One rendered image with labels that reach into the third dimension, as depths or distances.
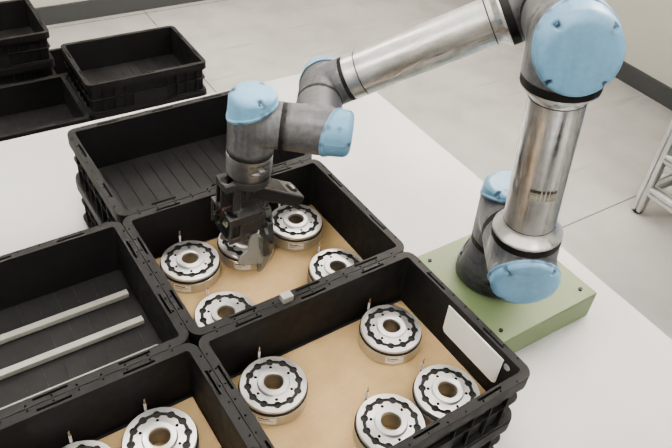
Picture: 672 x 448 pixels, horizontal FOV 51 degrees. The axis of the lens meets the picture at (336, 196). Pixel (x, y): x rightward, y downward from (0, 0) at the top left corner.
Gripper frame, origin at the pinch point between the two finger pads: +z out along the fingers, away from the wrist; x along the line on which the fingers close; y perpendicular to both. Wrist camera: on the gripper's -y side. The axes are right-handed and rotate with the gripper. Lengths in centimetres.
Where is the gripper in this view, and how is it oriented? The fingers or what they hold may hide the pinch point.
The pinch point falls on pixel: (255, 254)
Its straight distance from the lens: 129.0
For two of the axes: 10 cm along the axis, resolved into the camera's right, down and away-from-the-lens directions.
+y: -8.3, 2.8, -4.8
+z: -1.1, 7.6, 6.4
